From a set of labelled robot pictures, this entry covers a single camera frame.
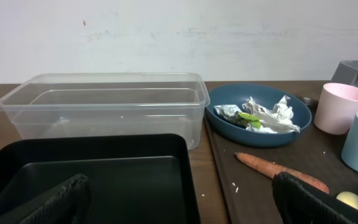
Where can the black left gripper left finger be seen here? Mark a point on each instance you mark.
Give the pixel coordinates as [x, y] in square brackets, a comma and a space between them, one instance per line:
[67, 202]

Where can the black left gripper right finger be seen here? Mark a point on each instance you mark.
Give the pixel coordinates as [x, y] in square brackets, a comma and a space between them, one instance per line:
[300, 203]

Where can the orange carrot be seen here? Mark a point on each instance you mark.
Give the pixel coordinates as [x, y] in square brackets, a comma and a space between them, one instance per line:
[271, 169]

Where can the white tissue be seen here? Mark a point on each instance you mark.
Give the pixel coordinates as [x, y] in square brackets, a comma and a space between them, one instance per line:
[278, 120]

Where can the pink plastic cup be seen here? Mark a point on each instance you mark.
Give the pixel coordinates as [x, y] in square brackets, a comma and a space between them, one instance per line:
[337, 108]

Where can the clear plastic waste bin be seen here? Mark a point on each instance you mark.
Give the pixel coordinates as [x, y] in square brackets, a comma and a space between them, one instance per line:
[67, 105]

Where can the yellow plastic spoon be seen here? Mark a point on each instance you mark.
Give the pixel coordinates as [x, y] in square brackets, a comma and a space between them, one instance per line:
[349, 198]

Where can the dark brown serving tray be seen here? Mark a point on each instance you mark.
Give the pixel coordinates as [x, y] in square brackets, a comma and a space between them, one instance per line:
[248, 193]

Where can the black plastic tray bin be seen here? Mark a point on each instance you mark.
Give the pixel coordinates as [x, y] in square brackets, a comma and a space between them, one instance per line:
[132, 179]

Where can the dark blue plate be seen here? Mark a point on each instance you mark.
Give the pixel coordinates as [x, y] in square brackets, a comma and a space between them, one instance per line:
[267, 96]

